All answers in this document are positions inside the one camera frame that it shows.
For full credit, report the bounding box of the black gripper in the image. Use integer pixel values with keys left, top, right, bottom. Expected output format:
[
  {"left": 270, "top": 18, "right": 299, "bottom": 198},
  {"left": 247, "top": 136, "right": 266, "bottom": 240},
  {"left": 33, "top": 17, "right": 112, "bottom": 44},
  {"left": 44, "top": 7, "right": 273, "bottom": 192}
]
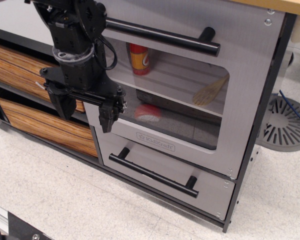
[{"left": 39, "top": 67, "right": 127, "bottom": 133}]

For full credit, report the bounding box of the grey toy oven door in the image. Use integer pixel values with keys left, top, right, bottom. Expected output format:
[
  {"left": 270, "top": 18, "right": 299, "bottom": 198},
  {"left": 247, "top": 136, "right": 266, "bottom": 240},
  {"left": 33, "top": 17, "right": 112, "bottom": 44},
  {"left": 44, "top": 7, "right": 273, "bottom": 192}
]
[{"left": 86, "top": 0, "right": 286, "bottom": 180}]

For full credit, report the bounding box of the black oven door handle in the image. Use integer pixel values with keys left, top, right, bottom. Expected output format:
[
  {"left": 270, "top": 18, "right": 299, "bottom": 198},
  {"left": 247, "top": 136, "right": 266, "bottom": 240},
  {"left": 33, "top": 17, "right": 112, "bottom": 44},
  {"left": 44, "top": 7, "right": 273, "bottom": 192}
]
[{"left": 106, "top": 17, "right": 221, "bottom": 57}]

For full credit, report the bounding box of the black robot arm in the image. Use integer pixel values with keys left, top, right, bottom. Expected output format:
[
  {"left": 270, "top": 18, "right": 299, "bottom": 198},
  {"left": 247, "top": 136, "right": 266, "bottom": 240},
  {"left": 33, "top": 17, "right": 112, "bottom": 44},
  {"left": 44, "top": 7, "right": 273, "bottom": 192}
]
[{"left": 33, "top": 0, "right": 127, "bottom": 133}]

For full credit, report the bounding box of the white oven shelf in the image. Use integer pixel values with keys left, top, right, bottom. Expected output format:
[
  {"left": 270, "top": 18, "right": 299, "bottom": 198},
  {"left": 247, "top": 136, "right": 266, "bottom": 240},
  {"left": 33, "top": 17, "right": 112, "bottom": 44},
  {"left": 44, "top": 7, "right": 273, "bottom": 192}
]
[{"left": 107, "top": 50, "right": 228, "bottom": 117}]

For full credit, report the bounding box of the lower wood grain bin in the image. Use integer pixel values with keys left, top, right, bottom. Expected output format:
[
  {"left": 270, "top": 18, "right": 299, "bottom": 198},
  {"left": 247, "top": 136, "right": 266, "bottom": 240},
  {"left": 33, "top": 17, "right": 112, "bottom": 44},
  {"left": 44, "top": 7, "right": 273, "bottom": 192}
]
[{"left": 0, "top": 96, "right": 98, "bottom": 157}]

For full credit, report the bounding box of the wood grain bin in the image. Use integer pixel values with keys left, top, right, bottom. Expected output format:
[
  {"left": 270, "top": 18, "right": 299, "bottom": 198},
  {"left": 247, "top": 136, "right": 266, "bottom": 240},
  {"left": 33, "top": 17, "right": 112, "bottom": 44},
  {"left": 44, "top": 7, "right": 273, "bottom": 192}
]
[
  {"left": 0, "top": 41, "right": 86, "bottom": 113},
  {"left": 0, "top": 96, "right": 98, "bottom": 157}
]

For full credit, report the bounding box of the red white toy cheese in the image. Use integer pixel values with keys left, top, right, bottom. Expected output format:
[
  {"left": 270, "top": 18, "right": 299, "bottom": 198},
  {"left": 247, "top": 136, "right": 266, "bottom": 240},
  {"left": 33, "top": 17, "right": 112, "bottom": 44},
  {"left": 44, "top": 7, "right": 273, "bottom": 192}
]
[{"left": 134, "top": 104, "right": 162, "bottom": 122}]

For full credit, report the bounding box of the red yellow toy bottle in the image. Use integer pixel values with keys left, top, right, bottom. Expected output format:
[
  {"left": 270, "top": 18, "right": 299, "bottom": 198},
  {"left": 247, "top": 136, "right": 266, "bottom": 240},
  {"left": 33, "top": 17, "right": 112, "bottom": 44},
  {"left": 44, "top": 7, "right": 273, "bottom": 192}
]
[{"left": 129, "top": 43, "right": 150, "bottom": 76}]

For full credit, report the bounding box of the upper wood grain bin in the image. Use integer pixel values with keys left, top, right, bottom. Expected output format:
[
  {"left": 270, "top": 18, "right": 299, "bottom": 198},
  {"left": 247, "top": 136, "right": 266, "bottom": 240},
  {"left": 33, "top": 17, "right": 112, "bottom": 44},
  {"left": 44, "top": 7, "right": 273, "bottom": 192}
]
[{"left": 0, "top": 41, "right": 86, "bottom": 113}]

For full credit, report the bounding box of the wooden slotted spatula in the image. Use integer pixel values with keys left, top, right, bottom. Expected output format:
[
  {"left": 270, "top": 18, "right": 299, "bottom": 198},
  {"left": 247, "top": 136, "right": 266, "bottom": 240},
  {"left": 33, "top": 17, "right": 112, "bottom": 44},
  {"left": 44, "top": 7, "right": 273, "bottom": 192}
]
[{"left": 192, "top": 73, "right": 230, "bottom": 106}]

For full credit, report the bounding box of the grey round slotted base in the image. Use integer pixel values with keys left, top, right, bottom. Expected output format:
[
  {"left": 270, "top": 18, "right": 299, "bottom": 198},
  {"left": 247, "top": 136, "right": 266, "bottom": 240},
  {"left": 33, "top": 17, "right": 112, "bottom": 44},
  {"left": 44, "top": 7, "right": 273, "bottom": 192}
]
[{"left": 256, "top": 96, "right": 300, "bottom": 152}]

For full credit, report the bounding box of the wooden countertop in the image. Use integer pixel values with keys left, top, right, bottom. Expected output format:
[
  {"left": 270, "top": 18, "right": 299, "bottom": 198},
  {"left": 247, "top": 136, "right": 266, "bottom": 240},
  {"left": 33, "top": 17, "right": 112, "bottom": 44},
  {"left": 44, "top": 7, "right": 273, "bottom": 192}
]
[{"left": 235, "top": 0, "right": 300, "bottom": 16}]

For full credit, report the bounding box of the black bracket with screw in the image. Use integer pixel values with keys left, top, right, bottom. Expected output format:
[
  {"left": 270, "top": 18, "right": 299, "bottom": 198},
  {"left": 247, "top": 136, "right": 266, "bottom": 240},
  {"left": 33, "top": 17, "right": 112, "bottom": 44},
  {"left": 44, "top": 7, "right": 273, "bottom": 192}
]
[{"left": 7, "top": 212, "right": 52, "bottom": 240}]

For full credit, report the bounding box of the blue cable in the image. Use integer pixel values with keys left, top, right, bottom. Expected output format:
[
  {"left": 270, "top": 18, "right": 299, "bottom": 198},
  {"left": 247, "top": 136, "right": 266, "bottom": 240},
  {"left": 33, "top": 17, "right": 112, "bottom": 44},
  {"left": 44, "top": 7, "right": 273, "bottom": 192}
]
[{"left": 278, "top": 89, "right": 300, "bottom": 126}]

